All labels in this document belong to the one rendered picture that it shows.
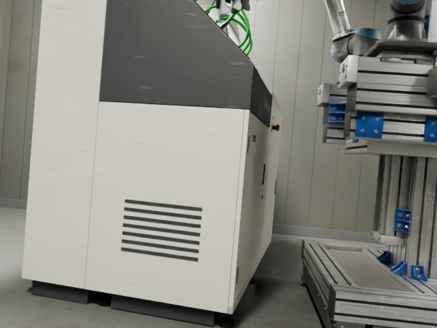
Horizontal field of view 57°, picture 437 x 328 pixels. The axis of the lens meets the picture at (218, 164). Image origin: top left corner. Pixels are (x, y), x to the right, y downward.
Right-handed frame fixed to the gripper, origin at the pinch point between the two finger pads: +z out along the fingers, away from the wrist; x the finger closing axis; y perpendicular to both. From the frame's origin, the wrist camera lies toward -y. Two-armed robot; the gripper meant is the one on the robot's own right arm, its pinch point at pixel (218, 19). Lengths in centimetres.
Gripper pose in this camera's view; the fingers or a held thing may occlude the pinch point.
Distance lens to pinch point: 190.2
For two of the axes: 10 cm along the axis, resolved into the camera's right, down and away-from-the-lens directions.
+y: 9.7, 0.9, -2.2
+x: 2.2, 0.1, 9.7
